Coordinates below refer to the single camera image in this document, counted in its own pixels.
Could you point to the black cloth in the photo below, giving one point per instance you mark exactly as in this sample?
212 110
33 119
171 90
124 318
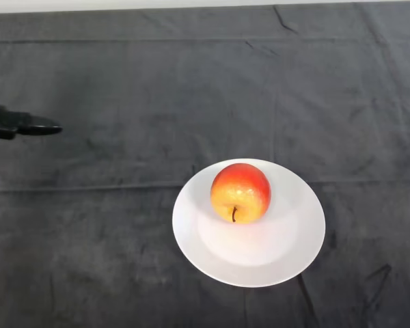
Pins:
205 85

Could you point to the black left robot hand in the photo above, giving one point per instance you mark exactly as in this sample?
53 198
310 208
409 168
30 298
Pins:
10 123

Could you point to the white round plate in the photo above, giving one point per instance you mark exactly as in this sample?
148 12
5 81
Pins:
259 253

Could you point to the red yellow apple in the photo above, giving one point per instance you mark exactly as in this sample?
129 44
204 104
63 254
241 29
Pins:
241 193

